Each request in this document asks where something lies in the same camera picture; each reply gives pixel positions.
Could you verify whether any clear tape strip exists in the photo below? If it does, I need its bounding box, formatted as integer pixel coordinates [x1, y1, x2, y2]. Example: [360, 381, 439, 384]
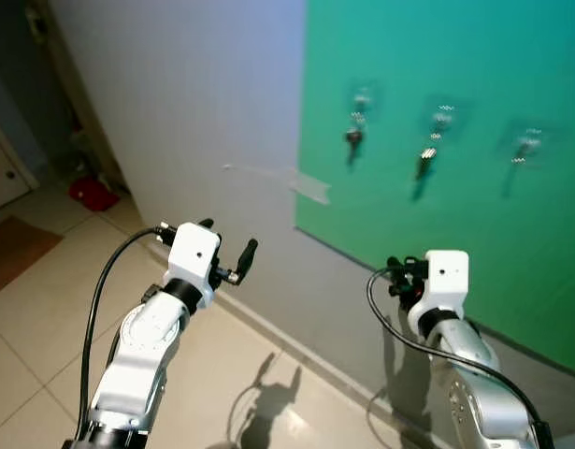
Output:
[222, 163, 332, 206]

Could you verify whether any red cloth item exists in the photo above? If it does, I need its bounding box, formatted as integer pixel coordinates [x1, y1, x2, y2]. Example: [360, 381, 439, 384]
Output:
[67, 176, 121, 213]

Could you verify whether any brown floor mat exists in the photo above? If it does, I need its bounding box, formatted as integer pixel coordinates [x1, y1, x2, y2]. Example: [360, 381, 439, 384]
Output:
[0, 217, 64, 300]

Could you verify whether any white door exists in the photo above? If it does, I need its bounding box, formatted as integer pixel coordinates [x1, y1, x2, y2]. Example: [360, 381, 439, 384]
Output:
[0, 114, 39, 215]

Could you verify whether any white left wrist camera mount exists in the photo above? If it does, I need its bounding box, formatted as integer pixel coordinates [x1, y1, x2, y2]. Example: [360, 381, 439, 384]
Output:
[163, 223, 221, 293]

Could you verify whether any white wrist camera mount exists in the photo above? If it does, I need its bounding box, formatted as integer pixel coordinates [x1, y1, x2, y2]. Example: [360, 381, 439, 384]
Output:
[163, 223, 221, 293]
[410, 250, 470, 326]

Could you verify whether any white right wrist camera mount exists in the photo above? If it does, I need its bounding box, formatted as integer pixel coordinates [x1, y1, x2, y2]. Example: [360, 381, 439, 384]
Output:
[410, 250, 470, 326]

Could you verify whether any green wall board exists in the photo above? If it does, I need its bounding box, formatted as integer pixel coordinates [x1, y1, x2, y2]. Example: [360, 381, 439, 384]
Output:
[294, 0, 575, 377]

